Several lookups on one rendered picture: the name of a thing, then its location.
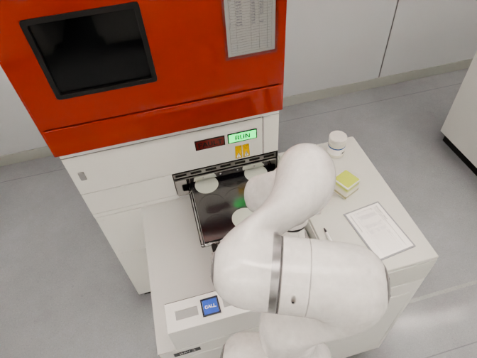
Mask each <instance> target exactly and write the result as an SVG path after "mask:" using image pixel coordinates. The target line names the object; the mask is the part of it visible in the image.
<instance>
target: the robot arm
mask: <svg viewBox="0 0 477 358"><path fill-rule="evenodd" d="M335 185H336V171H335V166H334V162H333V160H332V158H331V156H330V155H329V154H328V153H327V151H325V150H324V149H323V148H322V147H321V146H318V145H316V144H313V143H299V144H297V145H294V146H292V147H291V148H289V149H288V150H286V152H284V154H283V155H282V157H281V158H280V160H279V162H278V166H277V168H276V169H275V170H274V171H271V172H267V173H261V174H259V175H256V176H254V177H252V178H251V179H250V180H249V181H248V182H247V183H246V186H245V190H244V200H245V203H246V206H247V208H248V209H249V210H250V211H252V214H250V215H249V216H248V217H247V218H245V219H244V220H243V221H242V222H240V223H239V224H237V225H236V226H235V227H234V228H233V229H232V230H231V231H230V232H229V233H228V234H227V235H226V236H225V237H224V238H223V239H222V240H221V242H220V243H219V245H218V247H217V248H216V251H215V252H214V256H213V259H212V264H211V280H212V283H213V286H214V289H215V291H216V292H217V293H218V295H219V296H220V297H221V298H222V299H223V300H224V301H225V302H226V303H228V304H229V305H232V306H234V307H236V308H240V309H243V310H250V311H255V312H261V316H260V321H259V332H238V333H236V334H234V335H232V336H230V338H229V339H228V340H227V341H226V342H225V344H224V345H223V348H222V351H221V356H220V358H332V356H331V352H330V351H329V348H328V347H327V345H326V343H325V342H331V341H334V340H340V339H344V338H347V337H351V336H354V335H358V334H360V333H362V332H364V331H366V330H368V329H369V328H371V327H373V326H374V325H375V324H376V323H377V322H378V321H379V320H380V319H381V318H382V317H383V315H384V313H385V311H386V310H387V308H388V303H389V301H390V297H391V294H390V277H389V276H388V272H387V268H386V266H385V265H384V263H383V262H382V261H381V260H380V258H379V257H378V256H377V255H376V254H375V253H374V252H373V251H371V250H370V249H367V248H365V247H364V246H360V245H357V244H350V243H346V242H336V241H328V240H321V239H307V238H305V229H304V228H305V226H306V224H307V223H308V219H309V218H311V217H313V216H314V215H316V214H317V213H318V212H320V211H321V210H322V209H323V208H324V207H325V206H326V205H327V204H328V202H329V201H330V199H331V197H332V195H333V193H334V189H335Z"/></svg>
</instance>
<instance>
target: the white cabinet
mask: <svg viewBox="0 0 477 358"><path fill-rule="evenodd" d="M423 280H424V278H421V279H418V280H415V281H410V282H408V283H404V284H400V285H398V286H393V287H391V288H390V294H391V297H390V301H389V303H388V308H387V310H386V311H385V313H384V315H383V317H382V318H381V319H380V320H379V321H378V322H377V323H376V324H375V325H374V326H373V327H371V328H369V329H368V330H366V331H364V332H362V333H360V334H358V335H354V336H351V337H347V338H344V339H340V340H334V341H331V342H325V343H326V345H327V347H328V348H329V351H330V352H331V356H332V358H346V357H350V356H352V355H355V354H359V353H362V352H366V351H368V350H371V349H375V348H378V347H379V346H380V345H381V343H382V342H383V340H384V339H385V337H386V336H387V334H388V333H389V331H390V330H391V328H392V327H393V325H394V324H395V322H396V321H397V319H398V318H399V317H400V315H401V313H402V312H403V310H404V309H405V307H406V306H407V304H408V303H409V302H410V300H411V298H412V297H413V295H414V294H415V292H416V291H417V289H418V288H419V286H420V285H421V283H422V282H423ZM241 332H259V327H255V328H251V329H249V330H244V331H241ZM234 334H235V333H234ZM234 334H231V335H227V336H224V337H220V338H217V339H214V340H210V341H207V342H203V343H199V344H197V345H192V346H189V347H185V348H182V349H178V350H175V351H172V352H168V353H165V354H161V355H159V356H160V358H220V356H221V351H222V348H223V345H224V344H225V342H226V341H227V340H228V339H229V338H230V336H232V335H234Z"/></svg>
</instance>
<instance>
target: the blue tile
mask: <svg viewBox="0 0 477 358"><path fill-rule="evenodd" d="M202 306H203V309H204V315H207V314H210V313H215V312H218V311H219V307H218V304H217V300H216V298H211V299H209V300H203V301H202Z"/></svg>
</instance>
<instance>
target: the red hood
mask: <svg viewBox="0 0 477 358"><path fill-rule="evenodd" d="M286 13H287V0H0V66H1V67H2V69H3V71H4V72H5V74H6V76H7V77H8V79H9V81H10V83H11V84H12V86H13V88H14V89H15V91H16V93H17V95H18V96H19V98H20V99H21V101H22V102H23V105H24V107H25V108H26V110H27V111H28V113H29V114H30V116H31V119H32V120H33V122H34V123H35V125H36V126H37V128H38V130H39V132H40V134H41V135H42V137H43V138H44V140H45V142H46V143H47V145H48V147H49V149H50V150H51V152H52V154H53V155H54V157H60V156H66V155H70V154H73V153H80V152H83V151H90V150H94V149H97V148H103V147H107V146H113V145H117V144H121V143H127V142H131V141H137V140H141V139H147V138H150V137H154V136H161V135H164V134H171V133H175V132H178V131H184V130H188V129H194V128H198V127H202V126H208V125H212V124H218V123H222V122H225V121H231V120H235V119H242V118H245V117H249V116H255V115H259V114H265V113H269V112H275V111H279V110H282V109H283V85H284V66H285V32H286Z"/></svg>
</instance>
